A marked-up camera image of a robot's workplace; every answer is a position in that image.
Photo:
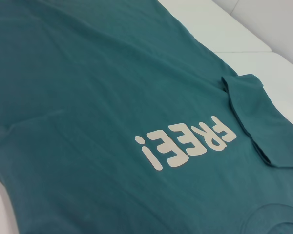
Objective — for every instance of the teal blue printed t-shirt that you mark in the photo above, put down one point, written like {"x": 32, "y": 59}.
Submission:
{"x": 112, "y": 97}

